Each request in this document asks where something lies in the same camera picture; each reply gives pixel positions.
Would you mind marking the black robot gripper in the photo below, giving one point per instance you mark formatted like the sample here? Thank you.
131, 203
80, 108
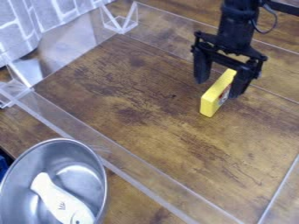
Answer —
238, 25

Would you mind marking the yellow butter block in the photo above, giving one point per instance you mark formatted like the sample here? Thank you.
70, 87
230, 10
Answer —
216, 94

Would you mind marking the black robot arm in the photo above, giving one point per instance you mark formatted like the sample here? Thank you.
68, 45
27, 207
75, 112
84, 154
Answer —
271, 6

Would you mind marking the clear acrylic barrier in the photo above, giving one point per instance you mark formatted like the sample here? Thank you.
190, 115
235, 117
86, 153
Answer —
62, 45

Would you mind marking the silver metal bowl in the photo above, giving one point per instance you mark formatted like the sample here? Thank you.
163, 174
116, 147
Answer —
76, 171

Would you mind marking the grey brick pattern cloth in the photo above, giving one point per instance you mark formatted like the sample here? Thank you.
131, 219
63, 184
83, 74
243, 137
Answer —
26, 19

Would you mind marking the cream wooden fish toy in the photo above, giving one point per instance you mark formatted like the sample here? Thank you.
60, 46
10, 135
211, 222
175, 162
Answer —
64, 206

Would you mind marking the blue object at edge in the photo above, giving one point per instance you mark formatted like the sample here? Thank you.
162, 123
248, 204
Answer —
3, 167

